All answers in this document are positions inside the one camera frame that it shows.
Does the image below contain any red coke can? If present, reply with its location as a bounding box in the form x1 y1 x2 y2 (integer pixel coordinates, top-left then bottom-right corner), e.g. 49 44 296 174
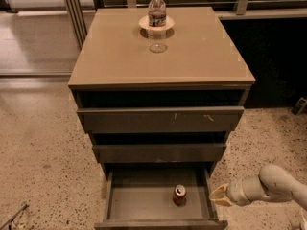
173 184 187 206

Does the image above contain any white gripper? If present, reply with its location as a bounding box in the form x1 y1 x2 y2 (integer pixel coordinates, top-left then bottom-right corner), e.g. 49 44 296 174
210 179 250 207

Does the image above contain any clear plastic water bottle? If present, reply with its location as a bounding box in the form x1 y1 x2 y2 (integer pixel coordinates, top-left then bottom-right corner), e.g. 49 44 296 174
148 0 166 21

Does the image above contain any metal rod on floor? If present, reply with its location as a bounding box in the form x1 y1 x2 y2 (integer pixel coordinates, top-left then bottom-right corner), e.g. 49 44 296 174
0 203 29 230

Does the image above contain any grey open bottom drawer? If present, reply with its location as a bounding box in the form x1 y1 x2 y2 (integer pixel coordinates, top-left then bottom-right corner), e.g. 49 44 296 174
94 168 228 230

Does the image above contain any grey drawer cabinet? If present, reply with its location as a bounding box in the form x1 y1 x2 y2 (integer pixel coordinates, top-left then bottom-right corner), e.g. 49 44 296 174
68 7 255 173

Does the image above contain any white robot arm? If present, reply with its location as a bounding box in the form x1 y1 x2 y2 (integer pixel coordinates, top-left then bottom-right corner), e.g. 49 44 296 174
209 164 307 210

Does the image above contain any grey middle drawer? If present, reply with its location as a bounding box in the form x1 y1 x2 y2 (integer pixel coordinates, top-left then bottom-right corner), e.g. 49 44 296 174
93 143 226 163

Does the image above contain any white cable on floor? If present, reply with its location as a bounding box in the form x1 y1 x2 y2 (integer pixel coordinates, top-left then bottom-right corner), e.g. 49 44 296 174
299 208 307 230

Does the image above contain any grey top drawer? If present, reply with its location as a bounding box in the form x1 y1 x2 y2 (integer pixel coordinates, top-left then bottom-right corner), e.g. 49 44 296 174
77 106 244 133

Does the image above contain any grey object by wall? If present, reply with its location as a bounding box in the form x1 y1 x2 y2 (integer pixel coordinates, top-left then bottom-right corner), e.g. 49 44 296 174
292 97 307 115

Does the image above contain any grey window frame post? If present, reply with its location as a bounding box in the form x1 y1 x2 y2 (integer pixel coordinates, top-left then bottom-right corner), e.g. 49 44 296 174
64 0 87 49

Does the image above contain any white round plate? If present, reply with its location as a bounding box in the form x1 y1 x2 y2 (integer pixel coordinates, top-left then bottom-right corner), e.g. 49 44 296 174
139 15 175 31

